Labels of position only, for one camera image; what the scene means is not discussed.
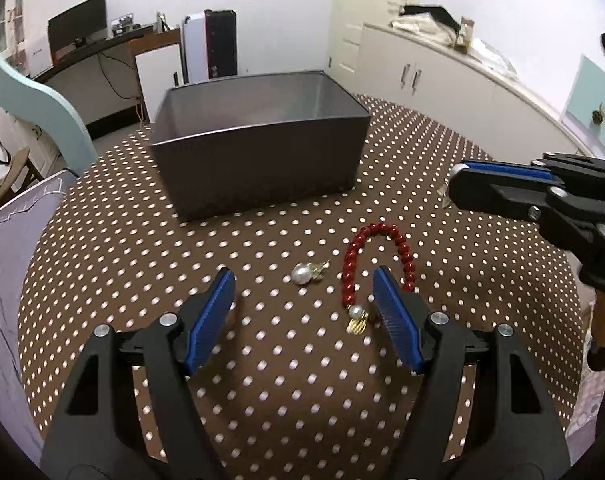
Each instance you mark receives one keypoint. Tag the white suitcase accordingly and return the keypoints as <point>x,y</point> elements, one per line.
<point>195,45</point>

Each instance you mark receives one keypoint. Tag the white cardboard box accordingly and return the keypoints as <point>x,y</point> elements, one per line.
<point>37,57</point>

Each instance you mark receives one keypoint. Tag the crumpled plastic bag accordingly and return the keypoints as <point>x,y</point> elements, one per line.
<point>492,55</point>

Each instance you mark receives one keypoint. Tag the teal curved partition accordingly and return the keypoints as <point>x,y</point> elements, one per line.
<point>37,100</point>

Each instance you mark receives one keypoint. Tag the grey bed sheet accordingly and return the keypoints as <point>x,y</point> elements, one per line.
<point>7,285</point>

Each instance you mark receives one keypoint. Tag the light teal board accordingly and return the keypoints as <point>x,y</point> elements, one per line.
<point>590,90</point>

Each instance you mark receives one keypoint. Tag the white crumpled cloth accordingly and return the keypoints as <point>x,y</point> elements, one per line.
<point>422,22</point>

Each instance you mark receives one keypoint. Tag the black white computer tower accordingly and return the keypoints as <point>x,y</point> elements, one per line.
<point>222,45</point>

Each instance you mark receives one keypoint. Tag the small standing frame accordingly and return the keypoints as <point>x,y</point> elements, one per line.
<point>162,22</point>

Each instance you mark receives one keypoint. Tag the black cloth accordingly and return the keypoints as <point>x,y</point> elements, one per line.
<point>432,10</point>

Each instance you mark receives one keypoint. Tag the small glass jar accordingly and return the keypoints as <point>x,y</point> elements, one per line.
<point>466,32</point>

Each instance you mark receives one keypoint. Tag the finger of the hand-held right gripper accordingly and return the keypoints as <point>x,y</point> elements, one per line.
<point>482,192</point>
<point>507,171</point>

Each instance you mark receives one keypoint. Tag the dark top desk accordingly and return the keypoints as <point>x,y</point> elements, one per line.
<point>97,46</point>

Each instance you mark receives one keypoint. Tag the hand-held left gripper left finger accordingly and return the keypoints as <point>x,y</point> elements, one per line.
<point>212,320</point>

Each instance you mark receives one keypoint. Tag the pearl gold earring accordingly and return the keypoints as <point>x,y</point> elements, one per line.
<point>445,182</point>
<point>301,274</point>

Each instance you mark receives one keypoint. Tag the grey storage box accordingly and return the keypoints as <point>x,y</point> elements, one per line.
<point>257,170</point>

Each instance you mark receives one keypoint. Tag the white glass door cabinet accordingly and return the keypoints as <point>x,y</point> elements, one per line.
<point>12,15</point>

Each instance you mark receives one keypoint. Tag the small printed box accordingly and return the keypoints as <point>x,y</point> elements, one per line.
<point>122,22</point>

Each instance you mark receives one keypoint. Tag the brown polka dot tablecloth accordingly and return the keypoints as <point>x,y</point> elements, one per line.
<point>282,410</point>

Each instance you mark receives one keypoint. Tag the black computer monitor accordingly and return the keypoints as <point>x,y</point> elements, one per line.
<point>77,22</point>

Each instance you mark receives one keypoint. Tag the white low cabinet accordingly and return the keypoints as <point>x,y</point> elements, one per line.
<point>457,75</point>

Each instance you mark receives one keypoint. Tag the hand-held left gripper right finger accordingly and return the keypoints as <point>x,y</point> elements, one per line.
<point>397,320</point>

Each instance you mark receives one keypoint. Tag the wooden stool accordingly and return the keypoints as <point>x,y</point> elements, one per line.
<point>20,160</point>

